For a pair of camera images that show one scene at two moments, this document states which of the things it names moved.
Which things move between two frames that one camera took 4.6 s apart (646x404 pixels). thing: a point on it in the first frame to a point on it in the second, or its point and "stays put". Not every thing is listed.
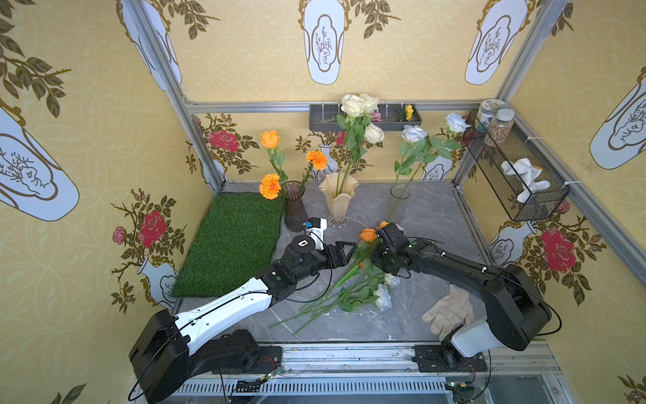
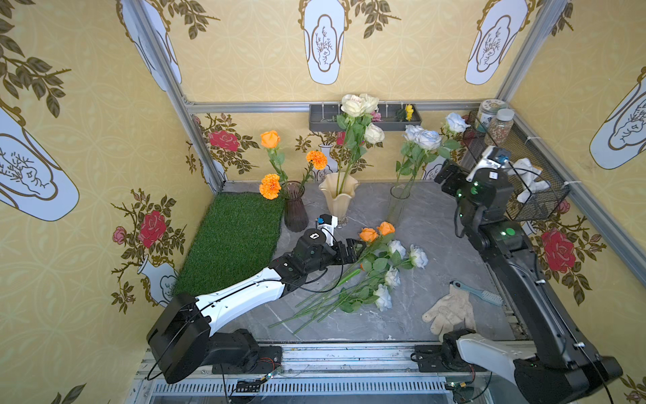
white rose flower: (415, 146) stays put
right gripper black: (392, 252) to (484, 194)
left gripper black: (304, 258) stays put
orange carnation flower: (270, 187) stays put
